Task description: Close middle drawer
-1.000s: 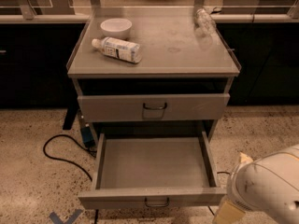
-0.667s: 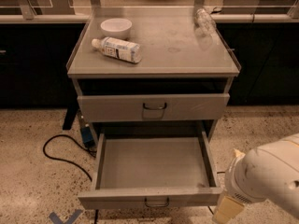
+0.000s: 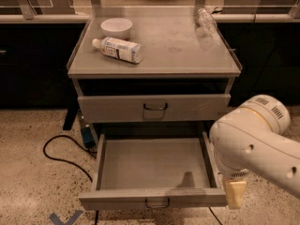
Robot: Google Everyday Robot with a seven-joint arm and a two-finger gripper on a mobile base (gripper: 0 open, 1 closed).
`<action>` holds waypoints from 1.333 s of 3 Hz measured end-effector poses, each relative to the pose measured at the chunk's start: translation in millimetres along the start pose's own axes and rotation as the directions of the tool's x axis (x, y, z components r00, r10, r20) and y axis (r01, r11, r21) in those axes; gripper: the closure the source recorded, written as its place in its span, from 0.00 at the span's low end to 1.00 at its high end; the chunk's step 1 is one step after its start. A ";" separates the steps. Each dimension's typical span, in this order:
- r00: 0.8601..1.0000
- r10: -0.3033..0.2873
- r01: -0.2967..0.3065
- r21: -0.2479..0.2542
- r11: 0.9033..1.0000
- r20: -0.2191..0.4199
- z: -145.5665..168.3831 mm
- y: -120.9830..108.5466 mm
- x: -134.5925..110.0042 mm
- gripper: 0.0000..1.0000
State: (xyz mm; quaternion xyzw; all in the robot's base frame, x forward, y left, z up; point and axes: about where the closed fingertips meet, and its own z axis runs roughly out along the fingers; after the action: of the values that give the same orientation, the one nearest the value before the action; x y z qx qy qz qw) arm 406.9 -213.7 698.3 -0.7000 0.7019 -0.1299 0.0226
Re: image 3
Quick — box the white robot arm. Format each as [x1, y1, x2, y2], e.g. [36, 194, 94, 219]
[209, 95, 300, 209]

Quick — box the clear plastic bottle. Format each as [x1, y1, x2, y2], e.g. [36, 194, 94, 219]
[196, 8, 218, 36]

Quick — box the white bowl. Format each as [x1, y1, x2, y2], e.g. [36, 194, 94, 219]
[100, 18, 133, 39]

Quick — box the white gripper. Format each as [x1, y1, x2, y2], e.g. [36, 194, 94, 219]
[217, 160, 249, 210]

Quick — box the blue power box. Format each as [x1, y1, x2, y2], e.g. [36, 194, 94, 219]
[81, 126, 95, 148]

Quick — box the black cable right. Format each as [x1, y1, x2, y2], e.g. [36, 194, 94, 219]
[208, 207, 223, 225]

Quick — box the white labelled plastic bottle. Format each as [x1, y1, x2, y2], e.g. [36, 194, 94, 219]
[92, 37, 143, 64]

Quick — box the black floor cable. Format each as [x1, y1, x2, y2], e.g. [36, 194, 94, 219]
[42, 134, 100, 225]

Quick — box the grey top drawer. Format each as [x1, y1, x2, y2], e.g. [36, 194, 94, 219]
[78, 94, 231, 123]

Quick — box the grey drawer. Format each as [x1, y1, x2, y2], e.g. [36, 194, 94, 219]
[79, 133, 227, 211]
[78, 94, 231, 123]

